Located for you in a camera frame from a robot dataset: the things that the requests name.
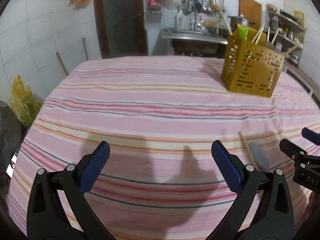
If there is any grey spatula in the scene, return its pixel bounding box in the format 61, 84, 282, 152
248, 142, 270, 172

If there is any green frog handle knife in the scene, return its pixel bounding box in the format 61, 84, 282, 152
235, 24, 249, 41

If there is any yellow perforated utensil holder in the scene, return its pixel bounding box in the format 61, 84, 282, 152
221, 31, 285, 98

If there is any dark grey bag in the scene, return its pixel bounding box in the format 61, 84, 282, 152
0, 101, 22, 178

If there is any yellow plastic bag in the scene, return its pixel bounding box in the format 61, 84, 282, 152
9, 75, 43, 128

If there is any pink striped tablecloth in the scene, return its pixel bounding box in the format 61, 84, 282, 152
8, 56, 319, 239

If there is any steel cooking pot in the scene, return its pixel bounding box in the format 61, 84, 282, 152
228, 15, 254, 29

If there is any steel sink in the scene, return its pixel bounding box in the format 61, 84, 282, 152
161, 29, 228, 45

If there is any rectangular wooden cutting board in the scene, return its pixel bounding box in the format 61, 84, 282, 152
239, 0, 262, 29

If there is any wooden chopstick in holder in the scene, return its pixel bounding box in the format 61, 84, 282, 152
220, 10, 233, 36

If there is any dark wooden glass door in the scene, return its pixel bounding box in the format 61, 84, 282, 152
93, 0, 148, 59

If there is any corner wall shelf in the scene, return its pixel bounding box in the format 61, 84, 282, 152
265, 9, 306, 67

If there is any yellow wall sticker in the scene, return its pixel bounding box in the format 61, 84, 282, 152
294, 10, 305, 28

